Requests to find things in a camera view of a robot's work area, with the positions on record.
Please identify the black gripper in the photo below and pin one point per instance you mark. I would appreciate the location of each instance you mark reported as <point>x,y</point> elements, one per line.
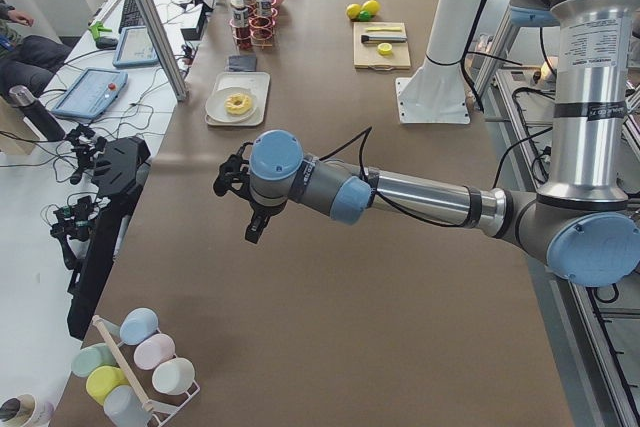
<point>258,211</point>

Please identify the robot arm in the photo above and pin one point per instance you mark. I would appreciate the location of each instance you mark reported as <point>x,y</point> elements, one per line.
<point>575,223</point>

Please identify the white serving tray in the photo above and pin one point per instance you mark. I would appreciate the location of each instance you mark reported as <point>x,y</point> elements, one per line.
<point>256,82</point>

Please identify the yellow lemon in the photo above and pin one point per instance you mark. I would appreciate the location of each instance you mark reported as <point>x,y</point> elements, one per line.
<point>353,11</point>
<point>371,6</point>

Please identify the grey folded cloth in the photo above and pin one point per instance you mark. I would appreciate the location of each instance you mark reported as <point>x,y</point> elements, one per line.
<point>241,63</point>

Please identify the green lime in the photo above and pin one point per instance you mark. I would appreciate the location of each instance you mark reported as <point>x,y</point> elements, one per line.
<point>364,16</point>

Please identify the yellow plastic knife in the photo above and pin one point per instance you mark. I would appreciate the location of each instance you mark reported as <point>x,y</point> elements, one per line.
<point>383,28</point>

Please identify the steel muddler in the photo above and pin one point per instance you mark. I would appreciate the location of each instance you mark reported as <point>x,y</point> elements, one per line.
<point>376,39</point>

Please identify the white plate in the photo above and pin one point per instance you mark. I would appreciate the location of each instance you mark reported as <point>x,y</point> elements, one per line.
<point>215,109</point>

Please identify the bamboo cutting board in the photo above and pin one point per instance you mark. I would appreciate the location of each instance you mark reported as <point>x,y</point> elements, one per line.
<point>366,56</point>

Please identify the lemon half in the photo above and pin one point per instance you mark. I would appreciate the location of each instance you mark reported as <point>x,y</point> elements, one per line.
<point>384,49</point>

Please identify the black keyboard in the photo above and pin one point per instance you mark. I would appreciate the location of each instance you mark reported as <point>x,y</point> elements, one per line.
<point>130,16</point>

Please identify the light blue cup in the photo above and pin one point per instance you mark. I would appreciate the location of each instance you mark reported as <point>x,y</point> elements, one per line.
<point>139,324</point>

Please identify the blue teach pendant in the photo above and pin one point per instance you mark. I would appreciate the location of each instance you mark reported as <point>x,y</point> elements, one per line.
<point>91,94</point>
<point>134,49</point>

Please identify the pink cup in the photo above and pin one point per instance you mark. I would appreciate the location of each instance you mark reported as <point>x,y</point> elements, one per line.
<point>153,351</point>

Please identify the cream cup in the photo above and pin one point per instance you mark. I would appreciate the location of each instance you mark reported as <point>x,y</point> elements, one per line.
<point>174,376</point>

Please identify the white cup rack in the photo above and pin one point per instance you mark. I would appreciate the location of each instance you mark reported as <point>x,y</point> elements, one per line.
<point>163,407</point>

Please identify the green cup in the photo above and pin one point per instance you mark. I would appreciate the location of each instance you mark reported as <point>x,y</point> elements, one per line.
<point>90,358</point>

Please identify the yellow cup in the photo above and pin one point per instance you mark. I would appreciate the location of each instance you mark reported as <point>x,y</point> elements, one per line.
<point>103,380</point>

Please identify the grey cup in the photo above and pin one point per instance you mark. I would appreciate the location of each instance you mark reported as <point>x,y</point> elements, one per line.
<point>123,408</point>

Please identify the seated person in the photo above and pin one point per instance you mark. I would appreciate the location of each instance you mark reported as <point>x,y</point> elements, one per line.
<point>30,61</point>

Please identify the black thermos bottle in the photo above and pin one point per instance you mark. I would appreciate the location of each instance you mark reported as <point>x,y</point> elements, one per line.
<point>36,113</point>

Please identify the paper cup with items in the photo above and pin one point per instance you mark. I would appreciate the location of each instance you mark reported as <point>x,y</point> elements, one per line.
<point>26,411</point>

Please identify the copper wire bottle rack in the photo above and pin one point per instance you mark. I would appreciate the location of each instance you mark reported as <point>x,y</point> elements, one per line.
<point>262,34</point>

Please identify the ring donut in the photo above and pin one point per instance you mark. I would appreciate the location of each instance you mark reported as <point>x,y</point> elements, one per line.
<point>238,104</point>

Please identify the aluminium frame post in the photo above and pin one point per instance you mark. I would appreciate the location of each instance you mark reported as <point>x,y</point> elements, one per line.
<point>163,48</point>

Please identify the black camera stand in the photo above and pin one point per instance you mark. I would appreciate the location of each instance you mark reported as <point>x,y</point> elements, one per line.
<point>88,230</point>

